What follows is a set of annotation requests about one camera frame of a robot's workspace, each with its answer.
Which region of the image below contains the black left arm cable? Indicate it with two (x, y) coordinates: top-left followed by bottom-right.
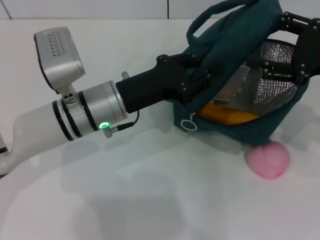
(99, 109), (140, 139)

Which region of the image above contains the yellow banana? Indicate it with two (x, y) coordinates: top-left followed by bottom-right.
(198, 102), (260, 126)

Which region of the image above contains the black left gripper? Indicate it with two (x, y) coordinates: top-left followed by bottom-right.
(115, 52), (213, 114)

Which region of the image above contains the clear plastic box blue lid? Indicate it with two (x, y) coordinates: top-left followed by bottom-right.
(208, 65), (261, 112)

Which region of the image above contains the dark teal zipper lunch bag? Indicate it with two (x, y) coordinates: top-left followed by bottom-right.
(172, 0), (311, 148)

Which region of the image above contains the pink peach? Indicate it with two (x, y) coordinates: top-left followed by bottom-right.
(246, 140), (291, 180)

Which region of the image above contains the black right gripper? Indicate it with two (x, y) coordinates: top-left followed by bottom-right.
(246, 10), (320, 88)

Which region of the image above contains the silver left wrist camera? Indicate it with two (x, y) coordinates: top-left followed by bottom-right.
(33, 26), (87, 106)

